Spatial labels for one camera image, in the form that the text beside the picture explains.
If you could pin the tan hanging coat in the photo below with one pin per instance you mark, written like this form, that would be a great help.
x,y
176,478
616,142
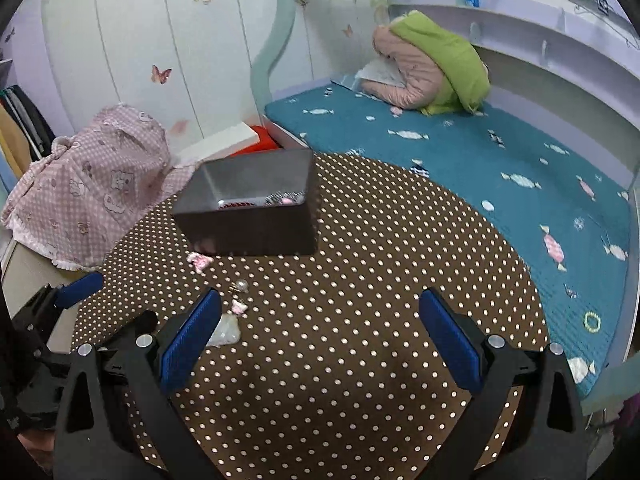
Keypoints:
x,y
12,145

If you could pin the round brown polka-dot table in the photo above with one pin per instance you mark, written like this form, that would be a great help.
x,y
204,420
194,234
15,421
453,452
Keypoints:
x,y
325,360

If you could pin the black hanging garment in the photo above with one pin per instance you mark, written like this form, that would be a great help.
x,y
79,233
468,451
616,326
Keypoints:
x,y
32,120

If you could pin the white wardrobe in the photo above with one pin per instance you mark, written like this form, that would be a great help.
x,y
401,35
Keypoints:
x,y
150,35

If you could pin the teal candy print bed sheet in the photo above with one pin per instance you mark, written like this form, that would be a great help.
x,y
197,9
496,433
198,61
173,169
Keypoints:
x,y
475,185

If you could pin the black hanging tag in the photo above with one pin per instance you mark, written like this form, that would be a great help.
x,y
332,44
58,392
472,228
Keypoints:
x,y
603,6

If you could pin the pink flower hair clip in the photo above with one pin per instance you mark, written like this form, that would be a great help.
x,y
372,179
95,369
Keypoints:
x,y
200,261

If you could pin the white board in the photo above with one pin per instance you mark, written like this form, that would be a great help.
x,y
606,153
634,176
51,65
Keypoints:
x,y
220,142

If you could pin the pink butterfly sticker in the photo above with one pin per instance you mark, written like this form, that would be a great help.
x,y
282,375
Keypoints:
x,y
161,74

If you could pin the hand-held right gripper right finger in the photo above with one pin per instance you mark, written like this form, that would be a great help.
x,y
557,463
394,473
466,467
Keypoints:
x,y
450,337

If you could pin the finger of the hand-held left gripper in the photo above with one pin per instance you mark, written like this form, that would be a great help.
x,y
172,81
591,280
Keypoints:
x,y
80,287
132,324

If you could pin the pink quilted jacket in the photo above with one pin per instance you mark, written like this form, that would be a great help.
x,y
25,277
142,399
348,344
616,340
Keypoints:
x,y
410,70

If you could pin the pink printed cloth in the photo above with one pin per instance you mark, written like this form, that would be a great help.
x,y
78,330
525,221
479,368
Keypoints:
x,y
90,185

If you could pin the green blanket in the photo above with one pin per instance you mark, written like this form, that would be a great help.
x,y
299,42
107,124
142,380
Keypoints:
x,y
445,55

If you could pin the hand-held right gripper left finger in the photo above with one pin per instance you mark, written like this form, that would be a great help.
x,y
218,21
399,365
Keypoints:
x,y
192,340

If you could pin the white bed shelf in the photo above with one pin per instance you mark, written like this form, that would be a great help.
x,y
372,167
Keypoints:
x,y
525,25

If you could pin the grey metal tin box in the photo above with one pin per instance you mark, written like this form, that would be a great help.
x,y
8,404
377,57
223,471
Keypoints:
x,y
250,230

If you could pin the red storage stool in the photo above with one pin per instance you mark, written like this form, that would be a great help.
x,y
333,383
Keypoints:
x,y
264,139

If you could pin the white pillow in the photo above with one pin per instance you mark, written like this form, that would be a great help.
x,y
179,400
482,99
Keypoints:
x,y
382,71

